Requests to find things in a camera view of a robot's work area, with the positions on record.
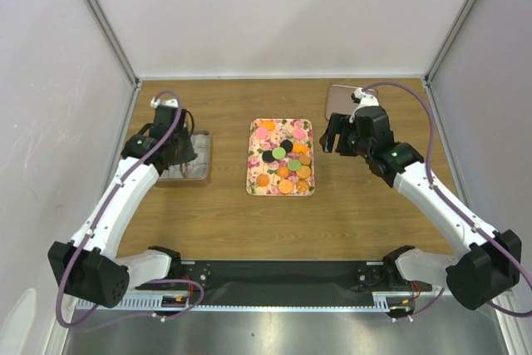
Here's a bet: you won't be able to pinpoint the black sandwich cookie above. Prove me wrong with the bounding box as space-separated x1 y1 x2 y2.
262 150 276 164
279 140 293 153

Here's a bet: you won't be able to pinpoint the green cookie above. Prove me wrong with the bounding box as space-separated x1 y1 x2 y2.
272 146 286 160
287 160 302 171

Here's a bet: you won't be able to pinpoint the orange round cookie top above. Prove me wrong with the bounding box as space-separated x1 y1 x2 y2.
259 121 276 131

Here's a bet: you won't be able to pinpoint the metal serving tongs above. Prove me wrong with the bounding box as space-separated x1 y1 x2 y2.
179 151 197 179

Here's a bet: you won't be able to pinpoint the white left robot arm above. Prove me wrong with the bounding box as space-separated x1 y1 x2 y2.
47 99 195 308

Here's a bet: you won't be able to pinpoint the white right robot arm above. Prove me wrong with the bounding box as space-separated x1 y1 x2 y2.
319 106 522 310

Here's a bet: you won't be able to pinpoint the brown cookie tin box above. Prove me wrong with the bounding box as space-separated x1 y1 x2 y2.
155 131 214 188

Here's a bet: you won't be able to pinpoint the plain brown round cookie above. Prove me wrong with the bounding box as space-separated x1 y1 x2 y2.
298 154 312 165

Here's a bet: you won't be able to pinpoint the pink cookie right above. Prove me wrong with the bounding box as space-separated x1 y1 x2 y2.
293 128 306 141

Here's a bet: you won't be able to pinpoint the pink cookie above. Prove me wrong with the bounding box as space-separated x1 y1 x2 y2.
254 126 269 140
293 128 306 141

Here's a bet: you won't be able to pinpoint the orange fish shaped cookie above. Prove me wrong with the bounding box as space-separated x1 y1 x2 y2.
292 143 308 155

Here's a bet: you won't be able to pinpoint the dotted biscuit right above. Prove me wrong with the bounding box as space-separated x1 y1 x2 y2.
296 165 312 179

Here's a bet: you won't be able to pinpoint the dotted biscuit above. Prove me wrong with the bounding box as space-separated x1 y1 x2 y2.
296 165 312 179
278 180 293 195

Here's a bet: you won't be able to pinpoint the brown tin lid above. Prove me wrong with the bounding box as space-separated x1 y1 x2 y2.
325 84 361 121

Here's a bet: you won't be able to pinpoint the floral serving tray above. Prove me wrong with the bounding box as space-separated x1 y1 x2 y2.
245 118 315 197

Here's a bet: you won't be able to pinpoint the orange flower cookie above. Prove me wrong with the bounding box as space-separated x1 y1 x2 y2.
295 179 310 193

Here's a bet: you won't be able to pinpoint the orange swirl cookie centre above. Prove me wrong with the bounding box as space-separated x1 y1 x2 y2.
276 165 290 178

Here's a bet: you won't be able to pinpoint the orange swirl cookie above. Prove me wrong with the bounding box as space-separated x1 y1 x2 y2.
256 174 269 187
276 165 290 178

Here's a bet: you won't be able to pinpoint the dotted biscuit bottom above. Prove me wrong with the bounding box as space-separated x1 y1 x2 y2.
278 180 293 195

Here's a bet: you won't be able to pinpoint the pink cookie left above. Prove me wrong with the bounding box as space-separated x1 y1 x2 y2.
254 126 269 140

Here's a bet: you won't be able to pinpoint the orange swirl cookie left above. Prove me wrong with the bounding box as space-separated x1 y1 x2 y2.
256 174 269 187

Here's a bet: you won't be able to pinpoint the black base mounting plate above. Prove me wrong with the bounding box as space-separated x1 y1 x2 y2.
135 259 433 307

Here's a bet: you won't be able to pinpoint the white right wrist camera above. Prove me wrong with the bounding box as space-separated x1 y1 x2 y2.
349 87 380 123

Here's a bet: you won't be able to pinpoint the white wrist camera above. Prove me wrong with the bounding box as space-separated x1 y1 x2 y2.
150 97 179 109
349 87 380 123

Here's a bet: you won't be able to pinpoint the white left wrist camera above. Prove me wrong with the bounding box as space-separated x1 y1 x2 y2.
150 97 179 109

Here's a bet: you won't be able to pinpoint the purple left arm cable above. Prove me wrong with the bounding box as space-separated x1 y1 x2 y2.
55 89 205 333

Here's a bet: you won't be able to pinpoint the aluminium cable duct rail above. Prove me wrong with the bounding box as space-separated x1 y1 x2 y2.
74 284 441 314

